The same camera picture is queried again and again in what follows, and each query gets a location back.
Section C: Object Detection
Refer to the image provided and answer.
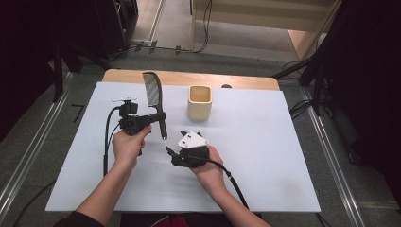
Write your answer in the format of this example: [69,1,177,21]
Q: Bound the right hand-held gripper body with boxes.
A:
[170,131,211,168]

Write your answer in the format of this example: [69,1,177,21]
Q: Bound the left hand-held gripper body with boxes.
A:
[111,96,159,137]

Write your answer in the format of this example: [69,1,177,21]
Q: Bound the black comb with silver cap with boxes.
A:
[142,71,168,141]

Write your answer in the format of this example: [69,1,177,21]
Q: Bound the person's left hand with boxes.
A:
[112,125,153,170]

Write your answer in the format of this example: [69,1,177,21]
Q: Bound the person's right hand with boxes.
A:
[189,145,227,194]

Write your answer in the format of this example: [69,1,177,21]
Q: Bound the beige square cup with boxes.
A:
[187,85,214,122]

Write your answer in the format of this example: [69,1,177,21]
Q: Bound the white foam board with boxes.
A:
[44,81,322,213]

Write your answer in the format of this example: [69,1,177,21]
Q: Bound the person's red clothing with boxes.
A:
[150,214,191,227]

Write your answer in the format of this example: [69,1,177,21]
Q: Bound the black tripod stand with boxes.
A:
[51,41,112,103]

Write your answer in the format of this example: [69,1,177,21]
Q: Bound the black cabinet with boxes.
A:
[94,0,140,59]

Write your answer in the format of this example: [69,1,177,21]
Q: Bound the person's dark sleeve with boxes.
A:
[52,210,106,227]

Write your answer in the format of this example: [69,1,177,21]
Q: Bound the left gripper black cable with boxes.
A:
[102,105,123,178]

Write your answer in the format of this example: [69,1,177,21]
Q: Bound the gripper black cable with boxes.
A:
[102,105,123,178]
[206,158,251,211]

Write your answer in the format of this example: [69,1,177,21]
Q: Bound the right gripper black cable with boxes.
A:
[206,158,251,211]

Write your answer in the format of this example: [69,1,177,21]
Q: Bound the metal floor rail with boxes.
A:
[298,86,367,227]
[0,71,76,218]

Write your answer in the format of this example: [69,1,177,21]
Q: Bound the hanging black cable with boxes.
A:
[190,0,214,54]

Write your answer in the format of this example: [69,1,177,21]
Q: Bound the black floor cable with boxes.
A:
[271,59,318,80]
[288,98,316,121]
[11,179,59,227]

